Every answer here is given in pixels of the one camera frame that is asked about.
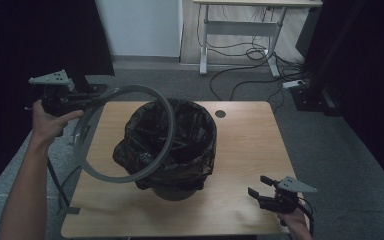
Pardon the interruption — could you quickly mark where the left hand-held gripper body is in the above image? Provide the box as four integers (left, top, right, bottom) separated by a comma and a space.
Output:
28, 68, 82, 118

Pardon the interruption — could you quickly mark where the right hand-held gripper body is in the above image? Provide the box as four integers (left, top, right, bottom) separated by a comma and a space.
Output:
257, 175, 318, 215

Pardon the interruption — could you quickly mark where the grey bin rim ring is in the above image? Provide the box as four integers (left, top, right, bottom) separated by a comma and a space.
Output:
73, 83, 177, 184

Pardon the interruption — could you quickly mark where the black plastic trash bin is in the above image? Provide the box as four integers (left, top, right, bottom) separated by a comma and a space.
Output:
149, 183, 199, 202

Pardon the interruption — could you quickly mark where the black plastic garbage bag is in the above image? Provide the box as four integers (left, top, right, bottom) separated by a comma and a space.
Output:
112, 98, 218, 193

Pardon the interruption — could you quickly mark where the person's right hand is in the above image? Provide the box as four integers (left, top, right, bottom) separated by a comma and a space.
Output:
275, 208, 310, 234

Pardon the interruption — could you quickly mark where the person's left hand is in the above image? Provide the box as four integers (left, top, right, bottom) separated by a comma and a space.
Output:
30, 99, 85, 148

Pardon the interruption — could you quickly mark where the dark curtain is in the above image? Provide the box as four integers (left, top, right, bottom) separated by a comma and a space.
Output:
0, 0, 116, 201
304, 0, 384, 194

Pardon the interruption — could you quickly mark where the white partition panel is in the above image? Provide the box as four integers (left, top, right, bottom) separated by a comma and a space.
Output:
94, 0, 184, 58

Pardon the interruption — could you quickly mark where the white power strip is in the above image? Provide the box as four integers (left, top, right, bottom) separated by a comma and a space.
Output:
282, 79, 306, 90

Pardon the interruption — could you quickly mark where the right hand-held gripper cable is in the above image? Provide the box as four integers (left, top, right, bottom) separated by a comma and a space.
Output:
296, 196, 317, 238

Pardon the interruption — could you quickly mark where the hand-held gripper cable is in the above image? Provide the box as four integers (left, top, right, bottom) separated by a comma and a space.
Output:
296, 196, 317, 238
46, 156, 81, 214

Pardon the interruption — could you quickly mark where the left hand-held gripper cable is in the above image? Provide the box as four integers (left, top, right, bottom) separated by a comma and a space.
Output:
46, 156, 81, 214

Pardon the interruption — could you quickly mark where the tangle of black floor cables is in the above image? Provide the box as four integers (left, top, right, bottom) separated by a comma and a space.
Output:
196, 4, 311, 113

